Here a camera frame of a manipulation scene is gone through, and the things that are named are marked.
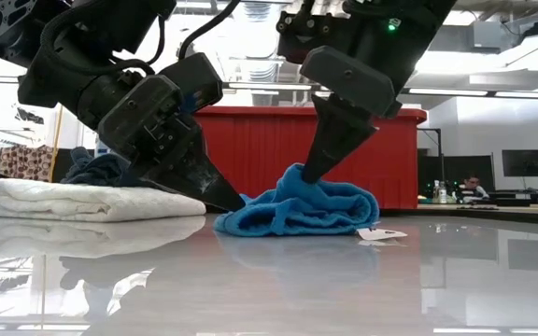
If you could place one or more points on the black wall monitor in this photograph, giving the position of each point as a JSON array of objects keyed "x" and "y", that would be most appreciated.
[{"x": 526, "y": 162}]

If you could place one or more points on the red plastic bin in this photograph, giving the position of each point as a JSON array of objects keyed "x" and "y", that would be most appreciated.
[{"x": 259, "y": 149}]

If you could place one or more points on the long light bar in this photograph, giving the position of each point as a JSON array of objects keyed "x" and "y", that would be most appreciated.
[{"x": 484, "y": 93}]

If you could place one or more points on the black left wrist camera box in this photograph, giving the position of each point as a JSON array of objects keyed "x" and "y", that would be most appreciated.
[{"x": 119, "y": 23}]

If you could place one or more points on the dark garment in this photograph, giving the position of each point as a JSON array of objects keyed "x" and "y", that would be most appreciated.
[{"x": 96, "y": 170}]

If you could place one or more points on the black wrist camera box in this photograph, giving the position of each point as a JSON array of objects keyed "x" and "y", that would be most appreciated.
[
  {"x": 119, "y": 23},
  {"x": 311, "y": 32}
]

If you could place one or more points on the floral patterned cloth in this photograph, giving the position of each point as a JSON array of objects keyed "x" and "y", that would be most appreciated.
[{"x": 26, "y": 161}]

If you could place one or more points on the black thin stand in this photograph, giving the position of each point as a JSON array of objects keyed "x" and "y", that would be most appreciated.
[{"x": 440, "y": 154}]

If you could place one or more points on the wide silver ventilation duct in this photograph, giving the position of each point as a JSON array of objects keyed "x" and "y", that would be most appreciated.
[{"x": 262, "y": 60}]

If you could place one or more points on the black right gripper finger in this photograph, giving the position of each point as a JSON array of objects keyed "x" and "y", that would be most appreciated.
[{"x": 334, "y": 135}]

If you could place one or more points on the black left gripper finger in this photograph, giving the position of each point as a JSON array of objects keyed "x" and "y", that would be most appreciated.
[{"x": 194, "y": 182}]

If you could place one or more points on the blue garment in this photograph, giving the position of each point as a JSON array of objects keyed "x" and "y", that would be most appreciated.
[{"x": 306, "y": 210}]

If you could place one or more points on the white textured towel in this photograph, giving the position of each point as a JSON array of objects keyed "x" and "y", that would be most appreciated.
[{"x": 87, "y": 203}]

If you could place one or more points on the black partition panel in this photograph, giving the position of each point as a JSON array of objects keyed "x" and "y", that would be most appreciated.
[{"x": 465, "y": 170}]

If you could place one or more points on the small clear bottle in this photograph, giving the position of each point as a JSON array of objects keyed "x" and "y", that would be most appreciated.
[{"x": 438, "y": 192}]

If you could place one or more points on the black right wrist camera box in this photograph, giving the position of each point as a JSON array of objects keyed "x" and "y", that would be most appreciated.
[{"x": 311, "y": 32}]

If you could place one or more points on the person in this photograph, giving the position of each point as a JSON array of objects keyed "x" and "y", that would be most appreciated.
[{"x": 473, "y": 184}]

